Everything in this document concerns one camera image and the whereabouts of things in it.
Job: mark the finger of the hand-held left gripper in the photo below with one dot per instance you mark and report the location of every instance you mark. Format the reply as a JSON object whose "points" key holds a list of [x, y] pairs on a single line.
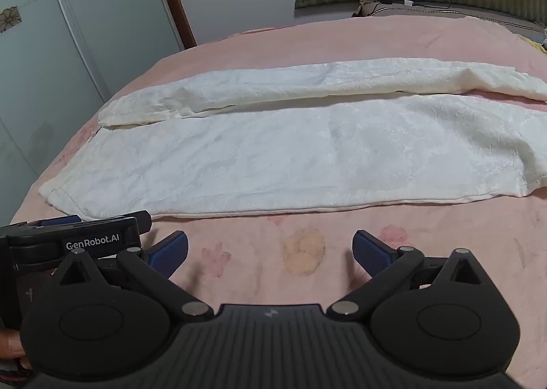
{"points": [[64, 220]]}

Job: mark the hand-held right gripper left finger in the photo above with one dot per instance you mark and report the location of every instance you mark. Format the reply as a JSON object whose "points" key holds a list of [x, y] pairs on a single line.
{"points": [[170, 253]]}

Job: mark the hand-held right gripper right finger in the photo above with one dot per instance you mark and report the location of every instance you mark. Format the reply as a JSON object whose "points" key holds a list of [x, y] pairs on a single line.
{"points": [[371, 254]]}

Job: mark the cream towel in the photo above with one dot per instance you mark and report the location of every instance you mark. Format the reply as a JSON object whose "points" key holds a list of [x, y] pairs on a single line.
{"points": [[299, 158]]}

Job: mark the person's left hand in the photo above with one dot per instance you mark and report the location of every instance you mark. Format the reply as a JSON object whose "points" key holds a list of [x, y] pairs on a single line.
{"points": [[10, 346]]}

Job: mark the pink blanket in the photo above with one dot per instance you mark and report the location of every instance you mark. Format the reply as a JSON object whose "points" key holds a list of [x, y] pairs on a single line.
{"points": [[427, 239]]}

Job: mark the floral wardrobe door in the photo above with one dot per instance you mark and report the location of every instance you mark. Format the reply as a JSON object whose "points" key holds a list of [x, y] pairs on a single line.
{"points": [[119, 0], [25, 72]]}

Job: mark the grey pillow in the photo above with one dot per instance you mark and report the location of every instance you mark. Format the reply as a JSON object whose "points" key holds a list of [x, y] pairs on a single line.
{"points": [[470, 15]]}

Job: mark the yellow cloth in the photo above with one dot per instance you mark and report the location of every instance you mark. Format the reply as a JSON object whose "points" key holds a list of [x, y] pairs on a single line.
{"points": [[539, 47]]}

